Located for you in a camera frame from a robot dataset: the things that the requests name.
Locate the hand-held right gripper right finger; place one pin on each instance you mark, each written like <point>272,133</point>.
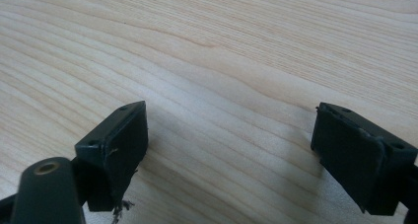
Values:
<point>355,158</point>

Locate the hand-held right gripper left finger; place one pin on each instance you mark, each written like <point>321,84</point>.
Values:
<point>118,148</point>

